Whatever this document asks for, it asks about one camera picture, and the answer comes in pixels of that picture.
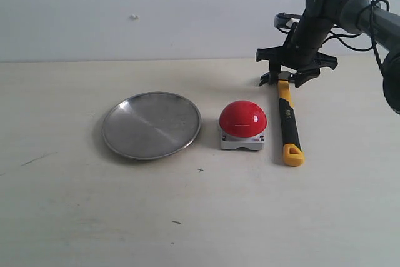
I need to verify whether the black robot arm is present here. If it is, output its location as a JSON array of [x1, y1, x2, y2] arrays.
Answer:
[[256, 0, 399, 113]]

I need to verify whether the yellow black claw hammer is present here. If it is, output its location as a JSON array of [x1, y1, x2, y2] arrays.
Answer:
[[259, 71, 305, 167]]

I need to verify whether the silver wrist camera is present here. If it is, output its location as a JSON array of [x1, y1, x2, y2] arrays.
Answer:
[[274, 13, 301, 29]]

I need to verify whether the red dome push button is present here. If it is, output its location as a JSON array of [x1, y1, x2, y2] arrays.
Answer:
[[218, 100, 268, 151]]

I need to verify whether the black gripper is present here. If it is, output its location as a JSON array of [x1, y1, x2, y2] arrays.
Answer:
[[256, 16, 338, 88]]

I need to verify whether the black cable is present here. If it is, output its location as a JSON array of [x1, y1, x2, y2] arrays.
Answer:
[[324, 0, 391, 77]]

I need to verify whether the round metal plate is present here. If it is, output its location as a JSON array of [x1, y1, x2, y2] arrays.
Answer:
[[101, 91, 202, 161]]

